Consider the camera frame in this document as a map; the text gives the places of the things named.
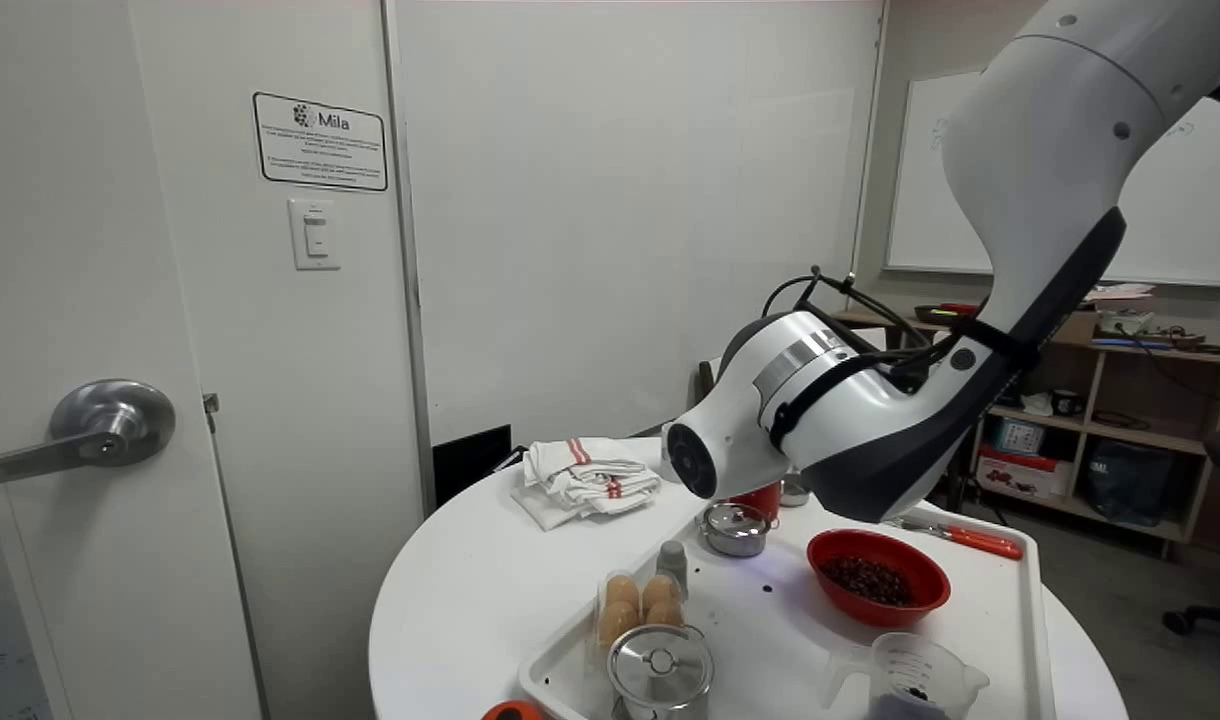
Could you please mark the red plastic bowl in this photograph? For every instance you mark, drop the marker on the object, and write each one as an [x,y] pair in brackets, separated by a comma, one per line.
[876,577]

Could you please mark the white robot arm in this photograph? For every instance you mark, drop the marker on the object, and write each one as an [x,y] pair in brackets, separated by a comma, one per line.
[1038,159]

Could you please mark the white red striped cloth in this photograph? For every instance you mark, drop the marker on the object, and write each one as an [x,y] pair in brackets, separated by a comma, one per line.
[584,479]

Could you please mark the small grey shaker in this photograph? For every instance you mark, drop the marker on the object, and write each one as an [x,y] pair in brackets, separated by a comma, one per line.
[673,563]

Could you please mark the red mug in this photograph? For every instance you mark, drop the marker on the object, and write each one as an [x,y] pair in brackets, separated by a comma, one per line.
[761,502]

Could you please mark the tan bread rolls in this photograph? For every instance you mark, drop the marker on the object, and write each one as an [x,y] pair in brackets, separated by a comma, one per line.
[630,603]

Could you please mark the white round table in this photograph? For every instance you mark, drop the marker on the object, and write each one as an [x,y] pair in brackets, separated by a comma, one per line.
[481,587]

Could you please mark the white plastic tray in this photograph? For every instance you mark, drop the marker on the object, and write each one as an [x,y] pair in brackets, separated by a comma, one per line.
[791,654]

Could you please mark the steel jar with lid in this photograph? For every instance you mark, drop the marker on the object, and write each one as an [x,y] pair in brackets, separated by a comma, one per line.
[661,674]

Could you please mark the white door sign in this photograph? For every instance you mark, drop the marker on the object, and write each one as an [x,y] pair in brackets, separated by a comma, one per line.
[307,141]

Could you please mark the wooden shelf unit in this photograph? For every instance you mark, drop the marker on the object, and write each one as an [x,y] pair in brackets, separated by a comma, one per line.
[1107,434]

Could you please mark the whiteboard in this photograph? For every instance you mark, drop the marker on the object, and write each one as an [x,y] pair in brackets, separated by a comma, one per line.
[1171,200]

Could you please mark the black box by wall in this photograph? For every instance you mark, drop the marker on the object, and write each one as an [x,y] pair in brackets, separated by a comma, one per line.
[468,458]

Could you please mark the white wall switch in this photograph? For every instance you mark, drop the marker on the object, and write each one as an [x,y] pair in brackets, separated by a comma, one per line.
[311,225]

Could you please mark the door lever handle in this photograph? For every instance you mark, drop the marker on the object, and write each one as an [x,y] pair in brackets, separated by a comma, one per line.
[96,424]

